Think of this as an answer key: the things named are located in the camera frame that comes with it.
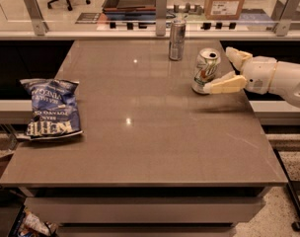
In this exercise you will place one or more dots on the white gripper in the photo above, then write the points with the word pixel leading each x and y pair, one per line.
pixel 259 73

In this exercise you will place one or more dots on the white green 7up can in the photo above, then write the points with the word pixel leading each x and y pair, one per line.
pixel 205 68

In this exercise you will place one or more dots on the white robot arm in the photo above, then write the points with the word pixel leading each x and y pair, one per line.
pixel 285 82

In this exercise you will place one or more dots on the tall silver energy drink can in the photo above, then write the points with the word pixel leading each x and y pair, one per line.
pixel 177 39

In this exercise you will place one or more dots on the brown cardboard box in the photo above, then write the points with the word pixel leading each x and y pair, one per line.
pixel 223 9

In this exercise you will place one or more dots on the blue Kettle chips bag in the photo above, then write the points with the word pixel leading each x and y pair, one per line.
pixel 54 108

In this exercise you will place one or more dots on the white table drawer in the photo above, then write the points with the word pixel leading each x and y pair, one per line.
pixel 145 209

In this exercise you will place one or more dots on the trash bin with wrappers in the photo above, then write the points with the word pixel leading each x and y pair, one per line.
pixel 28 224

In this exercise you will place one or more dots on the right metal glass post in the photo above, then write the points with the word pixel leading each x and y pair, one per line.
pixel 282 15

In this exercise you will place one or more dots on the metal glass post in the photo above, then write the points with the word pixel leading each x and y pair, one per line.
pixel 161 6
pixel 282 15
pixel 39 25

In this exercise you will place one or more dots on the middle metal glass post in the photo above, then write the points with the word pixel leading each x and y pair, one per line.
pixel 161 6

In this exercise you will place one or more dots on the left metal glass post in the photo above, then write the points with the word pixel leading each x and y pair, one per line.
pixel 39 25

